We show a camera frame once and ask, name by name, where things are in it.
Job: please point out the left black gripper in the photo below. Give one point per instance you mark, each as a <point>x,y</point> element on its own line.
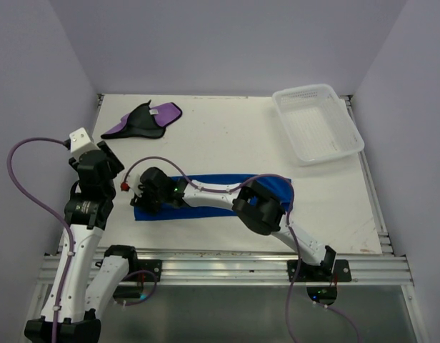
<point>115,166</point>

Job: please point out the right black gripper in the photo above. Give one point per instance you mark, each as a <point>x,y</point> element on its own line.
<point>143,204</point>

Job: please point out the blue towel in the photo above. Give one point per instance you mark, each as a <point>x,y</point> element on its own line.
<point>278,186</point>

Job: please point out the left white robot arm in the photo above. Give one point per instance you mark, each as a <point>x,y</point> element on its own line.
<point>73,309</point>

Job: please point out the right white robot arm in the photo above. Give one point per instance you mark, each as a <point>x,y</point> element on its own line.
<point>262,206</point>

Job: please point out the purple and grey towel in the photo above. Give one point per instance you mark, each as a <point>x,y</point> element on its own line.
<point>145,121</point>

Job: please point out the white plastic basket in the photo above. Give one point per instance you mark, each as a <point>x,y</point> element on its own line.
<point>317,124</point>

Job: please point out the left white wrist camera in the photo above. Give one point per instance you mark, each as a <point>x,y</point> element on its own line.
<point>81,143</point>

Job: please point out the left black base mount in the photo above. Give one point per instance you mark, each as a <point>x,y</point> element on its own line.
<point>154,266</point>

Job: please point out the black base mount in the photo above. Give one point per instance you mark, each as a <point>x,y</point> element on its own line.
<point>340,272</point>
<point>154,266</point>

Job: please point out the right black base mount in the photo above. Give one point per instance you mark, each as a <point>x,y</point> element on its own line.
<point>340,272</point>

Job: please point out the aluminium frame rail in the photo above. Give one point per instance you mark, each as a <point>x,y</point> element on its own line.
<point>223,268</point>

